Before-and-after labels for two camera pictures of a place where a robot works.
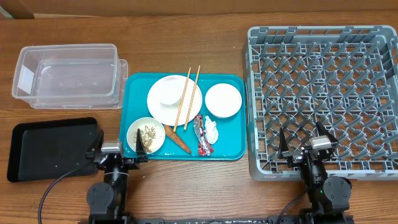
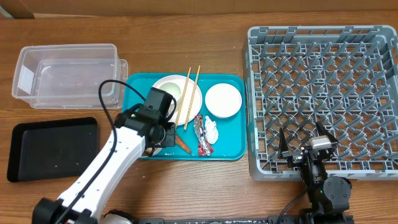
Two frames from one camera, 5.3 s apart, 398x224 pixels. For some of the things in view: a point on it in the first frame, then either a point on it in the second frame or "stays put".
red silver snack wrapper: x=204 y=149 stays put
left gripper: x=133 y=163 -> x=170 y=137
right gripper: x=295 y=158 stays put
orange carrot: x=169 y=132 stays put
